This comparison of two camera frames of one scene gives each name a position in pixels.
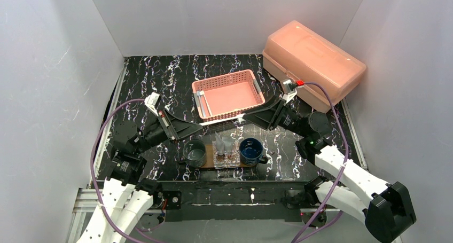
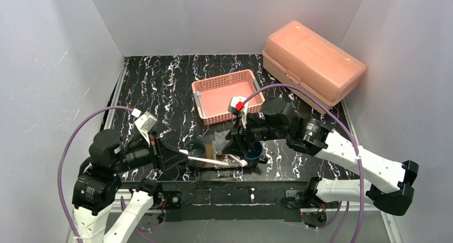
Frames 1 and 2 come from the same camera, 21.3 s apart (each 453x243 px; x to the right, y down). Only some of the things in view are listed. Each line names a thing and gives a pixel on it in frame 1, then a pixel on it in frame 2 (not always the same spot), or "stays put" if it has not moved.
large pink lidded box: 296,52 stays put
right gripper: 275,111 -> 242,135
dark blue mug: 250,150 stays put
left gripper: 168,124 -> 155,154
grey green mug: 194,153 stays put
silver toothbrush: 200,93 -> 208,161
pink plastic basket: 227,95 stays put
